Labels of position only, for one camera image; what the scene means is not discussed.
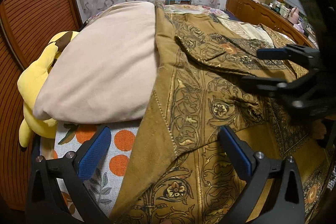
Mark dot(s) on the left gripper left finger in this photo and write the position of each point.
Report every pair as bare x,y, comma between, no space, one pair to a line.
45,202

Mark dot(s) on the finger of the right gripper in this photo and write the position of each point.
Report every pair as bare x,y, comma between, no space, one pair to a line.
292,52
268,86

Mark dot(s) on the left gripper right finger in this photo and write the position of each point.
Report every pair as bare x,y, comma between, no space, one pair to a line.
284,202

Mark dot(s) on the brown gold patterned garment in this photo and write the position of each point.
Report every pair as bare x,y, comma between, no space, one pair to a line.
177,169

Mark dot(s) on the right hand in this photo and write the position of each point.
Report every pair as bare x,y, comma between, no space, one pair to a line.
318,130

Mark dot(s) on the pink tissue pack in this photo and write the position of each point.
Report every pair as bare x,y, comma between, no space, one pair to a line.
299,28

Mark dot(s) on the pink kettle jug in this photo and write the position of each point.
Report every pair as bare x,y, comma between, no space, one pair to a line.
294,15

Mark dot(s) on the white bottle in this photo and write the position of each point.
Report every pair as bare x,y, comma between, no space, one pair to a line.
284,11

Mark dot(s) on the floral cream blanket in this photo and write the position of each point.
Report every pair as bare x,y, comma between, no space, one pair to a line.
204,10

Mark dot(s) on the navy blue blanket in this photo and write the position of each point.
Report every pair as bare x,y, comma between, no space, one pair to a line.
231,16

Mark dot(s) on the wooden sideboard cabinet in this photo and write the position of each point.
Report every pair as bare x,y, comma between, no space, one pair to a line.
255,13

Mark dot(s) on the yellow plush toy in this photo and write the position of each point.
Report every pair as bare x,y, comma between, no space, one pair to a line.
30,83

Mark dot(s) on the beige pillow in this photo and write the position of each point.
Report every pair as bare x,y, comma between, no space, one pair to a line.
107,72

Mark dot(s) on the wooden louvered wardrobe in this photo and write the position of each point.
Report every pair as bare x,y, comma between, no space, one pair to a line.
26,28

